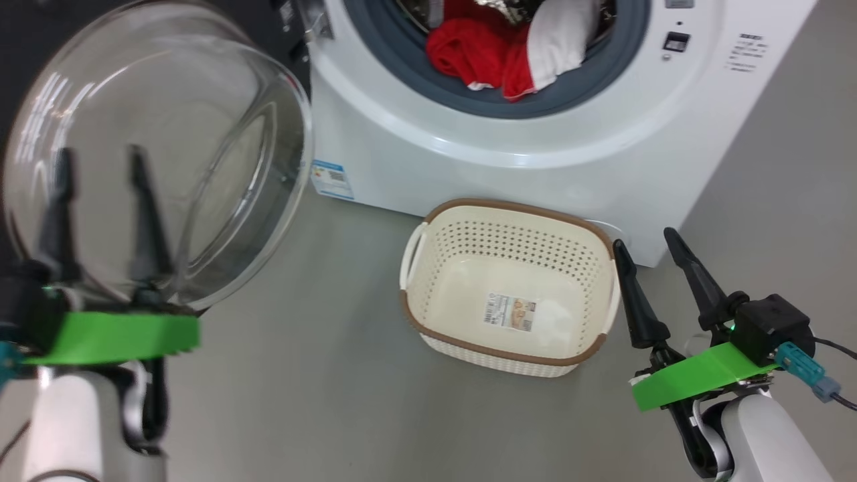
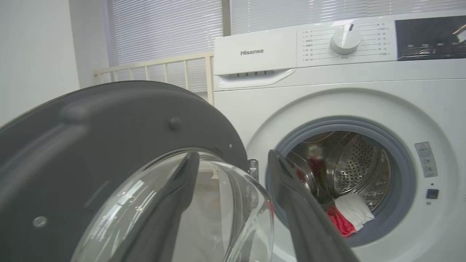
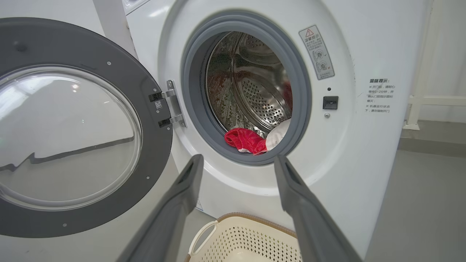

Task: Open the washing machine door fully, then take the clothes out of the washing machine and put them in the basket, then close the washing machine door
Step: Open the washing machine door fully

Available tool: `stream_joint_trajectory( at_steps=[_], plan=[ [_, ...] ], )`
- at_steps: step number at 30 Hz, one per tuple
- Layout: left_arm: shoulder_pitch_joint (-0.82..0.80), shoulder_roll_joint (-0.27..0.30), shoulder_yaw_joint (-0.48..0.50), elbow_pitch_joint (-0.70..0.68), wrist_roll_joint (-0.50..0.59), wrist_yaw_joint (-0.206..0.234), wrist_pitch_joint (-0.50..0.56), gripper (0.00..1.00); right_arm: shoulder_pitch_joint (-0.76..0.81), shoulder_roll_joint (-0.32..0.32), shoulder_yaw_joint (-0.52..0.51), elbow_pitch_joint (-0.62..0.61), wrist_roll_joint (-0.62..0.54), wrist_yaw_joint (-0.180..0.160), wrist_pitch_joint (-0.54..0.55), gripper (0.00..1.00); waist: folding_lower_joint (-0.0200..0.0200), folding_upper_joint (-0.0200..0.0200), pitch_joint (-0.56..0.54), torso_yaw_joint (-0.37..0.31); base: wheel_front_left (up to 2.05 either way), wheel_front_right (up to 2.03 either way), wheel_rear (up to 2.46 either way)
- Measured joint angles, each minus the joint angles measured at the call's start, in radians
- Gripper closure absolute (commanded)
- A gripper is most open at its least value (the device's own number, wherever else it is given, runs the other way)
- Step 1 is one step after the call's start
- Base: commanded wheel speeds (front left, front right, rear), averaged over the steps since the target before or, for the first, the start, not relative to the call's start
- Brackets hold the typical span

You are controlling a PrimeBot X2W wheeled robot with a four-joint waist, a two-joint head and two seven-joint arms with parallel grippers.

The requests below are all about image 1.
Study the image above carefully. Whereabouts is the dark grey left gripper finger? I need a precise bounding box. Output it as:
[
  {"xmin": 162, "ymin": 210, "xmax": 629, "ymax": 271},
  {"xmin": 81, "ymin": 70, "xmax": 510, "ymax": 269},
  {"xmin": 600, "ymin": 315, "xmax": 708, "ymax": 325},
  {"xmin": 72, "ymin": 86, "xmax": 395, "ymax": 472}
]
[
  {"xmin": 127, "ymin": 144, "xmax": 177, "ymax": 289},
  {"xmin": 36, "ymin": 147, "xmax": 83, "ymax": 283}
]

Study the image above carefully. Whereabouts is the cream perforated basket brown rim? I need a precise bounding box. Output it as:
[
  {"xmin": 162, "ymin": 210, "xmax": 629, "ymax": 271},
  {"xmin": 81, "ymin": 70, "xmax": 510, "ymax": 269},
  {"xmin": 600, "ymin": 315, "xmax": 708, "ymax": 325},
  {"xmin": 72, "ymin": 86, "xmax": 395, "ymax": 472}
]
[{"xmin": 399, "ymin": 198, "xmax": 621, "ymax": 379}]

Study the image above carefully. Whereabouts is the blue energy label sticker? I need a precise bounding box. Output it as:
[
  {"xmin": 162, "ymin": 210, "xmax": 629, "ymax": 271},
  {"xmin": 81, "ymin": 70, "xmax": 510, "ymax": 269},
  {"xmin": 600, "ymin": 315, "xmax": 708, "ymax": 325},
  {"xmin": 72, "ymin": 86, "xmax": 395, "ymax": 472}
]
[{"xmin": 311, "ymin": 159, "xmax": 356, "ymax": 201}]

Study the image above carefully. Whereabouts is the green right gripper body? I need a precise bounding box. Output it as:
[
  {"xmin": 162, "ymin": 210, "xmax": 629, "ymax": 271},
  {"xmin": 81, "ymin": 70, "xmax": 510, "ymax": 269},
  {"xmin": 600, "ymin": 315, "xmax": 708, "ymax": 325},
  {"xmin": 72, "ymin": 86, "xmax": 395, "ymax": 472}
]
[{"xmin": 632, "ymin": 341, "xmax": 781, "ymax": 413}]

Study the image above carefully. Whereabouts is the red and white garment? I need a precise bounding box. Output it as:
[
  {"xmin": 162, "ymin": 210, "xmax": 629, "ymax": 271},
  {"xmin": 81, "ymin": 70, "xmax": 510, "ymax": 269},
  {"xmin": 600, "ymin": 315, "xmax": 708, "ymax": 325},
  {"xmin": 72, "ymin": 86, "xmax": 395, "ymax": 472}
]
[{"xmin": 426, "ymin": 0, "xmax": 603, "ymax": 102}]

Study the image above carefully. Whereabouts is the left camera cable teal plug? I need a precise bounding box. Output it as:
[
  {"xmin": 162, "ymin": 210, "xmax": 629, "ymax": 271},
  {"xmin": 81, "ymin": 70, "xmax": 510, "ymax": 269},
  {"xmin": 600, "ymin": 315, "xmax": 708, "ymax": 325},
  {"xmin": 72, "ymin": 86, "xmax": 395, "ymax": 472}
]
[{"xmin": 0, "ymin": 340, "xmax": 24, "ymax": 388}]

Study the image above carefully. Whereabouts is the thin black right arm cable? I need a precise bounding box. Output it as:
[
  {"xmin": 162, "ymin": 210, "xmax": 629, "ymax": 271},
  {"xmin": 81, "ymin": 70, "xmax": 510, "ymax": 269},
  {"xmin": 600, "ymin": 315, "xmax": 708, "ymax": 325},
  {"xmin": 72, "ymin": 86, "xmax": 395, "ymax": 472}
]
[{"xmin": 813, "ymin": 337, "xmax": 857, "ymax": 359}]

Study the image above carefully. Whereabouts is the white front-load washing machine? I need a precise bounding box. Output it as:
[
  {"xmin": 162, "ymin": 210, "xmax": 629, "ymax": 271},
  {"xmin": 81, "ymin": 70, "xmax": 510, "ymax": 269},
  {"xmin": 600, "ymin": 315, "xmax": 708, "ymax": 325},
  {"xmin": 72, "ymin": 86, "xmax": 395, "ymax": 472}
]
[{"xmin": 295, "ymin": 0, "xmax": 821, "ymax": 268}]

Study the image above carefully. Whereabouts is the glass washing machine door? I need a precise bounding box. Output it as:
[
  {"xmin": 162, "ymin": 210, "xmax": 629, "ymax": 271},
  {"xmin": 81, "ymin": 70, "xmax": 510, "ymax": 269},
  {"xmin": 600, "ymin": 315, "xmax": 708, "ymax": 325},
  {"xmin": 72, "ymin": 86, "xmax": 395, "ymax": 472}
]
[{"xmin": 0, "ymin": 0, "xmax": 315, "ymax": 315}]

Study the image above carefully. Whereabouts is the camera cable teal plug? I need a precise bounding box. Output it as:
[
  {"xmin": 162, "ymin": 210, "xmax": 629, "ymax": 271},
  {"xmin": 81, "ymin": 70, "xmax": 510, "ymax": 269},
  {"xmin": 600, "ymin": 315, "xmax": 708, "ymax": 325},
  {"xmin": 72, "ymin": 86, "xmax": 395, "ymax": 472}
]
[
  {"xmin": 775, "ymin": 341, "xmax": 857, "ymax": 411},
  {"xmin": 0, "ymin": 340, "xmax": 24, "ymax": 388}
]

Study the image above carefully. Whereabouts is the silver metal door hinge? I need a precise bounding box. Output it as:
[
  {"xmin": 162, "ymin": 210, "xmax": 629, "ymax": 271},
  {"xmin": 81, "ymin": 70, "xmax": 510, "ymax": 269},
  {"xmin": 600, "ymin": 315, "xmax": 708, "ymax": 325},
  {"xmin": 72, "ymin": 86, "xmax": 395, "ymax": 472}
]
[{"xmin": 300, "ymin": 0, "xmax": 335, "ymax": 42}]

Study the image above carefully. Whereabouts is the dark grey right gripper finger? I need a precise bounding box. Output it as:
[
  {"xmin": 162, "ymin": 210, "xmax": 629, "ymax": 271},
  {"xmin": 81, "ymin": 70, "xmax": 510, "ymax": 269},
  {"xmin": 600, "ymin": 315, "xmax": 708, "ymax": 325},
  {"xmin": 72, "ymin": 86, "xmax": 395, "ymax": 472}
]
[
  {"xmin": 663, "ymin": 228, "xmax": 731, "ymax": 331},
  {"xmin": 612, "ymin": 240, "xmax": 671, "ymax": 349}
]

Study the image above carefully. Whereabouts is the printed paper label sticker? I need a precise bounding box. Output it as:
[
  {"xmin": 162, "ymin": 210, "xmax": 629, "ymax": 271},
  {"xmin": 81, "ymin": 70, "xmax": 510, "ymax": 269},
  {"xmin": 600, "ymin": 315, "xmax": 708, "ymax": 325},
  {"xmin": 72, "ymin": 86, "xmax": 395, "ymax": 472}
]
[{"xmin": 483, "ymin": 293, "xmax": 539, "ymax": 332}]

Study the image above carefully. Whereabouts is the right camera cable teal plug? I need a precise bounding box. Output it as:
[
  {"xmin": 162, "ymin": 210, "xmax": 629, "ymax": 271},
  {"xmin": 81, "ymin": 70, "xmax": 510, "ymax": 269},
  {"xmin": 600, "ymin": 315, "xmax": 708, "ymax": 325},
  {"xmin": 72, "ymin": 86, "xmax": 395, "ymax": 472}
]
[{"xmin": 775, "ymin": 341, "xmax": 857, "ymax": 411}]

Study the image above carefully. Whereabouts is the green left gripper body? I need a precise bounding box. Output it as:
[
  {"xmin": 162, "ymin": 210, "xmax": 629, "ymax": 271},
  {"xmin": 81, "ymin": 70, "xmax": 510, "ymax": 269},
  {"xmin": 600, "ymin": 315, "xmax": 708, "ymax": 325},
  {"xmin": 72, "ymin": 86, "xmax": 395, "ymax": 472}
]
[{"xmin": 23, "ymin": 285, "xmax": 202, "ymax": 366}]

